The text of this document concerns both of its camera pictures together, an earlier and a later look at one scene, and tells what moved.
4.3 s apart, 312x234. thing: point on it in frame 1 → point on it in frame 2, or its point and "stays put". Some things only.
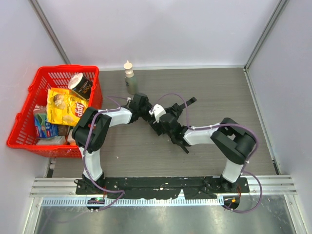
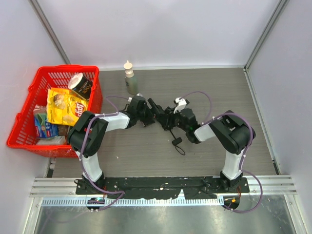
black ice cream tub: (80, 85) stays put
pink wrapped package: (56, 140) stays put
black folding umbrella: (168, 124) → (176, 141)
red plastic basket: (22, 136) stays put
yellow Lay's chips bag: (64, 106) stays put
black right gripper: (177, 110) → (169, 117)
